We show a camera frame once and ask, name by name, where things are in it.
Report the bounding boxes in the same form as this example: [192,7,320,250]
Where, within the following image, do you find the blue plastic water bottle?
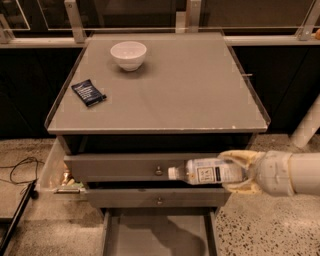
[168,158,245,185]

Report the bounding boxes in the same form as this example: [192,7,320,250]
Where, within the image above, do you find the grey bottom drawer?
[99,207,221,256]

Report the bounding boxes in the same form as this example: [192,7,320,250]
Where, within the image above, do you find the grey top drawer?
[64,153,216,182]

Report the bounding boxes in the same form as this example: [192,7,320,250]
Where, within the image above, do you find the grey drawer cabinet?
[44,30,272,155]

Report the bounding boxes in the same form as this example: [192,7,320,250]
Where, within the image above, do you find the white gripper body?
[255,151,295,196]

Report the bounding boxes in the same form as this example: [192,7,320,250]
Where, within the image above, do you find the clear plastic storage bin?
[36,140,86,201]

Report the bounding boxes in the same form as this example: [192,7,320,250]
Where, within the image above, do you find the grey middle drawer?
[86,188,230,208]

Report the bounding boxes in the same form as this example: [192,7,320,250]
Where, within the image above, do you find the white ceramic bowl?
[110,41,147,71]

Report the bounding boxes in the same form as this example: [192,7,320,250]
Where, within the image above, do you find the black floor stand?
[0,181,36,256]

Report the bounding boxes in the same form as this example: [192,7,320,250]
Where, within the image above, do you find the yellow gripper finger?
[218,150,265,170]
[223,179,262,195]

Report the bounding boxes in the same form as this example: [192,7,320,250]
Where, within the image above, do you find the white metal railing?
[0,0,319,43]

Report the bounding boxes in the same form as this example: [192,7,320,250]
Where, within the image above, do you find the black floor cable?
[0,156,46,196]

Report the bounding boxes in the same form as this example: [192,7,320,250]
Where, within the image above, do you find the grey drawer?
[86,188,230,208]
[64,153,216,182]
[99,207,221,256]

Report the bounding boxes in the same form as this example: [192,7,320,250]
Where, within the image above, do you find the dark blue snack packet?
[71,79,107,107]

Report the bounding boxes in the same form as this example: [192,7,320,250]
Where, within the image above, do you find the white diagonal post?
[291,94,320,148]

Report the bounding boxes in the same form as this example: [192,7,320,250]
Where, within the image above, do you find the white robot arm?
[218,150,320,196]

